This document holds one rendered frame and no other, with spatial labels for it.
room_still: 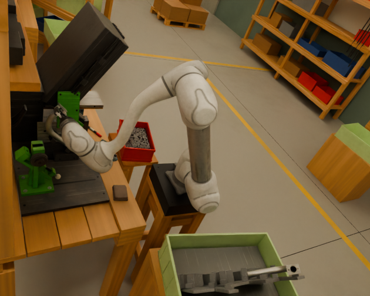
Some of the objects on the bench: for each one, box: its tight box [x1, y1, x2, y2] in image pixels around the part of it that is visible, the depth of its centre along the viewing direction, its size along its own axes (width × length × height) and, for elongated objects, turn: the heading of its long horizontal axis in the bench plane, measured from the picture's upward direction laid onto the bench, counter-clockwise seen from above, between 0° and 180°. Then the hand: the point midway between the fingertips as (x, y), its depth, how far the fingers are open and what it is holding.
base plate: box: [12, 109, 110, 217], centre depth 186 cm, size 42×110×2 cm, turn 6°
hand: (60, 111), depth 160 cm, fingers closed on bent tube, 3 cm apart
